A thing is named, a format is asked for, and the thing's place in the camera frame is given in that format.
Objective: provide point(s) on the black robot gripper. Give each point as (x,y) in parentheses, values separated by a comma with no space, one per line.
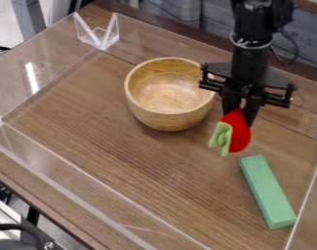
(247,78)

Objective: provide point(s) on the red felt fruit green leaf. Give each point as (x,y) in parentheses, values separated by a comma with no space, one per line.
(232,133)

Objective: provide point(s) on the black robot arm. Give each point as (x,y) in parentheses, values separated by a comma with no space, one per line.
(260,18)

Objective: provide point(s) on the light wooden bowl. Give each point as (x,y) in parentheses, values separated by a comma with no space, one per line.
(164,96)

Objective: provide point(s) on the green rectangular block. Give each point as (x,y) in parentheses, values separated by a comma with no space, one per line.
(268,192)

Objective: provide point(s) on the black equipment under table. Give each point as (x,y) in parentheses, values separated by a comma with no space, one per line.
(20,231)

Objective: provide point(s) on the clear acrylic enclosure wall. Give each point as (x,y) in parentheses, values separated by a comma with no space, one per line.
(128,188)

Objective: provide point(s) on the clear acrylic corner bracket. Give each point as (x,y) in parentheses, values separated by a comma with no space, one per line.
(99,37)

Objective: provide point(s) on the grey post behind table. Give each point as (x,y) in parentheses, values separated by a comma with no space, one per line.
(30,17)

